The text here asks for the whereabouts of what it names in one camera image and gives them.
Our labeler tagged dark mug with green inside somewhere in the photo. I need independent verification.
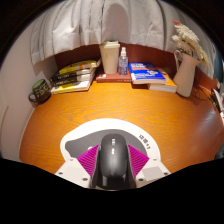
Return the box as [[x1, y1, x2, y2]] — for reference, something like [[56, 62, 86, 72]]
[[28, 78, 52, 104]]

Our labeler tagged red book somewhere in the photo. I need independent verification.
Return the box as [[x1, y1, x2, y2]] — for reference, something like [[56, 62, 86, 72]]
[[95, 68, 133, 84]]

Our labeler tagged cream lidded cup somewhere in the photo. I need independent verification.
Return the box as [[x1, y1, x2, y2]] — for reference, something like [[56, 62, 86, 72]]
[[99, 40, 121, 75]]

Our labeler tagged white and yellow book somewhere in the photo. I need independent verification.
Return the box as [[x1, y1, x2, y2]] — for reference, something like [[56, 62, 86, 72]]
[[50, 79, 93, 95]]

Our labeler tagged clear spray bottle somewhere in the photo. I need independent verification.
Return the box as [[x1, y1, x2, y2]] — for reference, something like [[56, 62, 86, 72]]
[[117, 46, 129, 77]]

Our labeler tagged blue book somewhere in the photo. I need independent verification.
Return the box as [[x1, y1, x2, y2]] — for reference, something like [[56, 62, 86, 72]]
[[128, 61, 167, 85]]

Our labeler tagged white curtain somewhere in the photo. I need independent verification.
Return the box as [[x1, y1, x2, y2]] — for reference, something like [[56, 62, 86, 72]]
[[29, 0, 218, 66]]

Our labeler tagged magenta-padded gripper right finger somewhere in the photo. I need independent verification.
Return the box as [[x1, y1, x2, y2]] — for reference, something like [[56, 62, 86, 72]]
[[127, 144, 172, 189]]

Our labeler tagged white pitcher vase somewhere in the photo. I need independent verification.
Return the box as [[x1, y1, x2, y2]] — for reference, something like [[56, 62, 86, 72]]
[[172, 49, 201, 98]]

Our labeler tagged black cable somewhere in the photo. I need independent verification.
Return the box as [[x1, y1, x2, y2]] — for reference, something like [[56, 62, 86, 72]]
[[194, 83, 216, 101]]

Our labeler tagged silver laptop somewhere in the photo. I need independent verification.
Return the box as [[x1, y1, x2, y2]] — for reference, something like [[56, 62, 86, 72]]
[[213, 87, 224, 116]]

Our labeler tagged dark grey computer mouse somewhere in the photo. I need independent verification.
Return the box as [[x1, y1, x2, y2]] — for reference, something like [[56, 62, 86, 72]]
[[91, 133, 137, 191]]

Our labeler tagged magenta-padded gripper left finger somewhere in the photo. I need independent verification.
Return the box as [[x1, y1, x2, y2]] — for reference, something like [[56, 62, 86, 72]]
[[54, 144, 101, 190]]

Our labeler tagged white and grey mouse pad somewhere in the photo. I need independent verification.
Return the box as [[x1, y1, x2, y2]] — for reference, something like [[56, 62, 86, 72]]
[[59, 117, 162, 168]]

